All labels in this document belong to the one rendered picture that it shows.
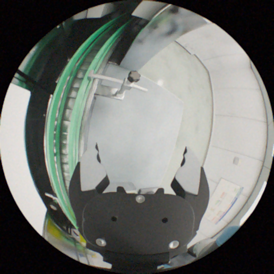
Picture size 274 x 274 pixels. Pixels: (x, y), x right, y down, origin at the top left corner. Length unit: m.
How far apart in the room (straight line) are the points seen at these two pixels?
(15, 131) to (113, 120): 0.41
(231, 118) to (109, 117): 3.65
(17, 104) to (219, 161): 3.78
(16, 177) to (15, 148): 0.07
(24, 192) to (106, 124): 0.45
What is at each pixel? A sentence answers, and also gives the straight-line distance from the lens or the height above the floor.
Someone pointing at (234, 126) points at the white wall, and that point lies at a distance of 3.62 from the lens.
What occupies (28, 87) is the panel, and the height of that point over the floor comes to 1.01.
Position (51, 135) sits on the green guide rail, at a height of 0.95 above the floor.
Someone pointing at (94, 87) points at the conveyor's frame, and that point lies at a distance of 0.32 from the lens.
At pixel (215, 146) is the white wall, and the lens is 3.60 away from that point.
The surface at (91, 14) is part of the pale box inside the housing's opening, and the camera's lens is 0.52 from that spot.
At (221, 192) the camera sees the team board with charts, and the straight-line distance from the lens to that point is 3.77.
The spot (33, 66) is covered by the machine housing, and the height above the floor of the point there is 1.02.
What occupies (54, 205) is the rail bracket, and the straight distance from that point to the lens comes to 0.36.
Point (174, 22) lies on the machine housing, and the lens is 0.33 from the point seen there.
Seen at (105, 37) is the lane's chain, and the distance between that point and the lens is 0.52.
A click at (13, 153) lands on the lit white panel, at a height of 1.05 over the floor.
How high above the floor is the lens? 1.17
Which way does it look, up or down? 64 degrees down
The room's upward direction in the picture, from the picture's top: 112 degrees clockwise
